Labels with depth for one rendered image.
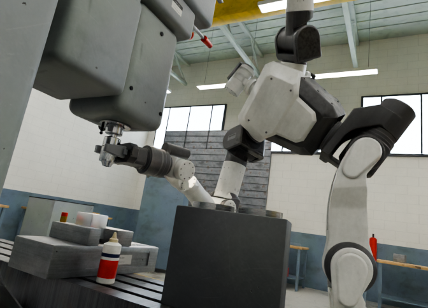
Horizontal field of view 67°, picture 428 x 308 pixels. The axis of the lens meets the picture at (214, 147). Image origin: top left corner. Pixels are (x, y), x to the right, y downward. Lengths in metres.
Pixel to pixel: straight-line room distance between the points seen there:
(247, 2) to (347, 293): 5.65
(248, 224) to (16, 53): 0.46
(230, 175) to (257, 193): 7.44
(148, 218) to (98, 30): 6.38
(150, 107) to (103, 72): 0.19
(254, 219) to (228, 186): 0.60
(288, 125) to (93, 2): 0.68
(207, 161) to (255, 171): 1.53
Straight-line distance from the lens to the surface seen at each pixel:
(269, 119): 1.12
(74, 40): 0.74
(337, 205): 1.08
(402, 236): 8.14
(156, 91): 0.94
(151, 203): 7.04
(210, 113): 9.94
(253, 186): 8.72
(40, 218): 5.46
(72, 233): 0.88
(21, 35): 0.54
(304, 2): 1.16
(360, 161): 1.07
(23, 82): 0.53
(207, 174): 9.37
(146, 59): 0.92
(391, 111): 1.17
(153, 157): 0.95
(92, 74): 0.75
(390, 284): 8.14
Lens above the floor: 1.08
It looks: 13 degrees up
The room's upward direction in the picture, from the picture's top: 8 degrees clockwise
